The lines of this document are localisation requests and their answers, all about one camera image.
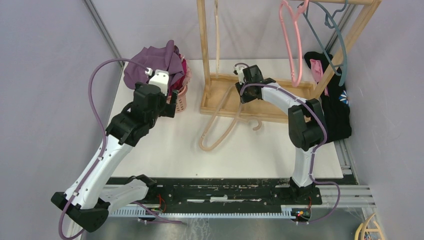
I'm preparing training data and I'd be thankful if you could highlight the magenta skirt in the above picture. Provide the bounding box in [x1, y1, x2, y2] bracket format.
[169, 53, 189, 92]

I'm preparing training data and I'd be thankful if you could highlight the beige wooden hanger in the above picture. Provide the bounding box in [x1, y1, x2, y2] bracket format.
[214, 0, 221, 78]
[198, 86, 263, 152]

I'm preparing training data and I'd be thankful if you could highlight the purple pleated skirt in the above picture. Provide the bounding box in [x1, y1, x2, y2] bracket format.
[123, 40, 183, 90]

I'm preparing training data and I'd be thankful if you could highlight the pink plastic hanger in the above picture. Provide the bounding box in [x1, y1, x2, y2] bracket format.
[278, 0, 311, 88]

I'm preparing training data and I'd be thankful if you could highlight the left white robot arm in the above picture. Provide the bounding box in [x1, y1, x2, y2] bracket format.
[51, 83, 178, 233]

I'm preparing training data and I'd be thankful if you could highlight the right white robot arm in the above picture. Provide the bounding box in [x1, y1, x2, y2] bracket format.
[233, 62, 328, 204]

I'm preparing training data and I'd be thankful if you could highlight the wooden hanger on floor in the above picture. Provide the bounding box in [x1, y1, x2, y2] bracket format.
[353, 213, 386, 240]

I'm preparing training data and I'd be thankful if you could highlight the orange plastic basket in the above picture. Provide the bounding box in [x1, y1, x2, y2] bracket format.
[175, 85, 188, 113]

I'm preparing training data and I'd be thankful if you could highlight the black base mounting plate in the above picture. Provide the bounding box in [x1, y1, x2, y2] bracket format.
[125, 177, 323, 215]

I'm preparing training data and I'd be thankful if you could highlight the black floral garment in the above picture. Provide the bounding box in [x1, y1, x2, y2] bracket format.
[304, 51, 352, 143]

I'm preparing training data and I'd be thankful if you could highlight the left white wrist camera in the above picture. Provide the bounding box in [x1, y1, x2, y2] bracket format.
[145, 67, 170, 97]

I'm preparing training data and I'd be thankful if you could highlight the wooden clothes rack frame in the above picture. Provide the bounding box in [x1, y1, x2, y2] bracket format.
[196, 0, 381, 123]

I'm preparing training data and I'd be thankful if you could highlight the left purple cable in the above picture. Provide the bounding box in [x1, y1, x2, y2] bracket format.
[57, 58, 186, 240]

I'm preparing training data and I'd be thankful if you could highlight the purple cable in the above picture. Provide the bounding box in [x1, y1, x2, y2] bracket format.
[57, 58, 186, 240]
[233, 62, 342, 226]

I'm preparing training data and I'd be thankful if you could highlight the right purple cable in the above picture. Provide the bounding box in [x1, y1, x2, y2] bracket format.
[233, 62, 342, 226]

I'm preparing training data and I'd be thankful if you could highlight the grey slotted cable duct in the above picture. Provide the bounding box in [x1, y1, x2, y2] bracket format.
[109, 206, 311, 220]

